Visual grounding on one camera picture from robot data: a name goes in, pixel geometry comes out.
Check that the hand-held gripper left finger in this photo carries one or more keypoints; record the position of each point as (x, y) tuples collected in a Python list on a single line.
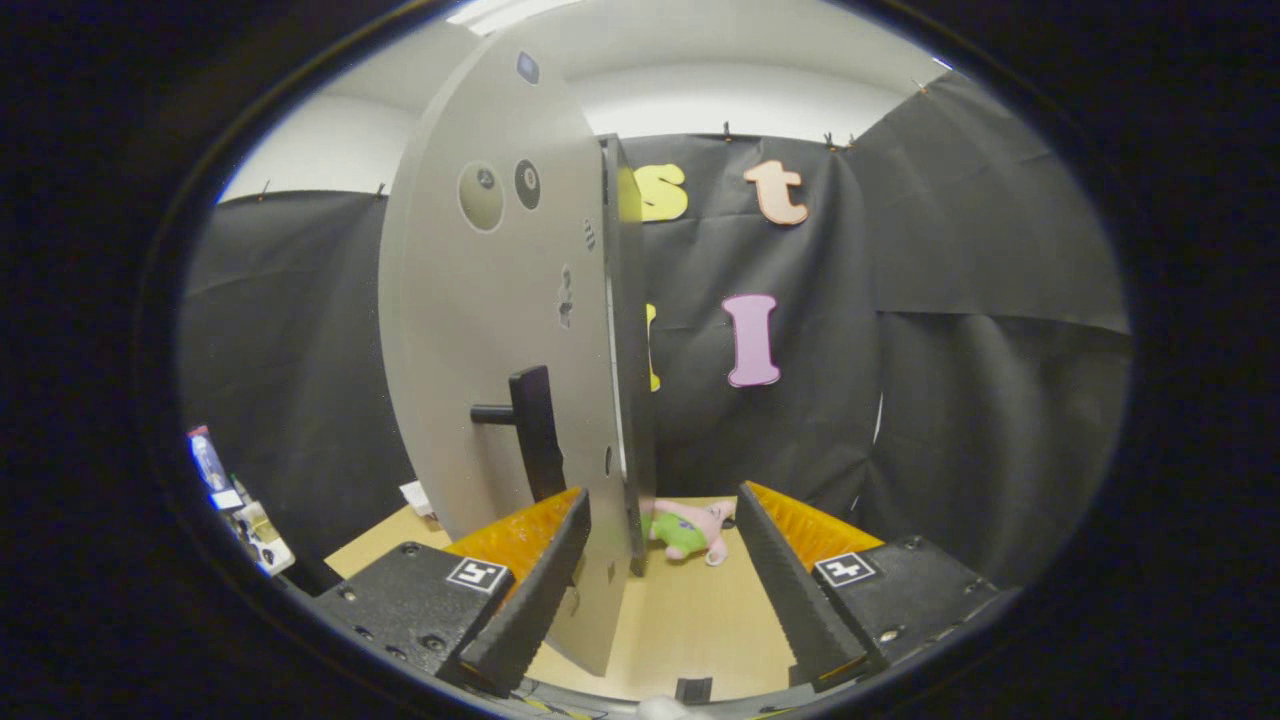
[(530, 600)]

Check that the blue white packet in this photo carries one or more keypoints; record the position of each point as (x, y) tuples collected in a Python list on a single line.
[(208, 465)]

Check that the black backdrop cloth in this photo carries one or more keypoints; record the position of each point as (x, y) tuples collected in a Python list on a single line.
[(950, 400)]

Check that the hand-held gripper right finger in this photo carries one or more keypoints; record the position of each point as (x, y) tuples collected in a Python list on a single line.
[(795, 590)]

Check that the small white box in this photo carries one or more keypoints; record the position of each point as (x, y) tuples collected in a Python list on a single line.
[(265, 540)]

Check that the pink green plush toy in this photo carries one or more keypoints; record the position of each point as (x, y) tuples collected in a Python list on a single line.
[(685, 530)]

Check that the grey shoe cabinet door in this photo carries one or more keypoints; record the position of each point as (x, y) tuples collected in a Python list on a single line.
[(450, 330)]

